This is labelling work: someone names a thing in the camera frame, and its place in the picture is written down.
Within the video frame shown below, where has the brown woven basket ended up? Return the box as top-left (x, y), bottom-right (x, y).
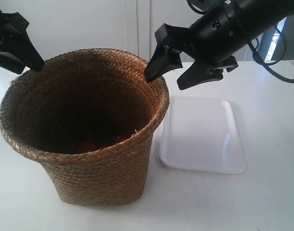
top-left (0, 48), bottom-right (169, 205)

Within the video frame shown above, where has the dark red round object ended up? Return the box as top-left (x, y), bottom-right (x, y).
top-left (114, 135), bottom-right (128, 143)

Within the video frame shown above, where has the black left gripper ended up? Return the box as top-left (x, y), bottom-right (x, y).
top-left (0, 9), bottom-right (45, 74)

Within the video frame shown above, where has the large red cylinder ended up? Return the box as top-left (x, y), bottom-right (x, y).
top-left (76, 141), bottom-right (97, 153)

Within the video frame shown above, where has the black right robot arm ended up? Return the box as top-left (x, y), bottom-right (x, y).
top-left (144, 0), bottom-right (294, 90)

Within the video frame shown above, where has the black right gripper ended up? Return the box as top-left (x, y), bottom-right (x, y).
top-left (144, 4), bottom-right (247, 90)

